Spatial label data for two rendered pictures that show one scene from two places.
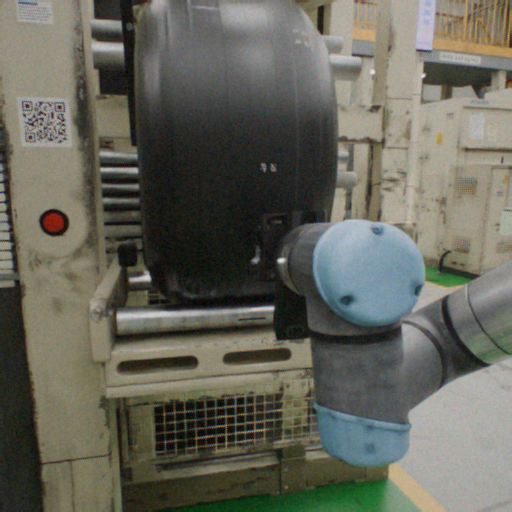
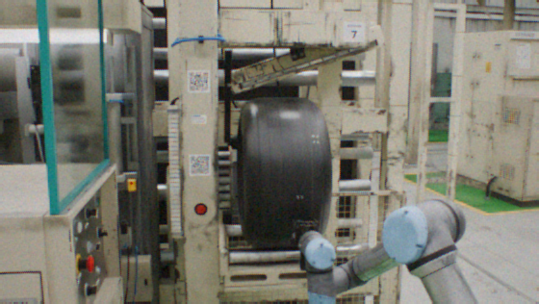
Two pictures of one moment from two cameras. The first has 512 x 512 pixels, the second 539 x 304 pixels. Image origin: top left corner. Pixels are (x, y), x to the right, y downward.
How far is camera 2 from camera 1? 1.07 m
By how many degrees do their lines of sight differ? 5
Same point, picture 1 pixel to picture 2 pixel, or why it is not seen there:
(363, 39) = not seen: outside the picture
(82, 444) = not seen: outside the picture
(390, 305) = (324, 264)
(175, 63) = (262, 156)
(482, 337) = (360, 272)
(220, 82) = (280, 164)
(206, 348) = (270, 270)
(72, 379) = (204, 283)
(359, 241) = (316, 247)
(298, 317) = not seen: hidden behind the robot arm
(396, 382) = (328, 285)
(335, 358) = (312, 277)
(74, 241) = (209, 217)
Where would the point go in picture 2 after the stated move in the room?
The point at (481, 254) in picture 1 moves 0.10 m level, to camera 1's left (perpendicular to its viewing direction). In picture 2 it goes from (524, 182) to (514, 182)
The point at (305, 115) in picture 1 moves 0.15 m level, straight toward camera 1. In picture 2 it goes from (316, 175) to (310, 186)
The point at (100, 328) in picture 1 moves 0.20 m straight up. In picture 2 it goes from (224, 260) to (223, 204)
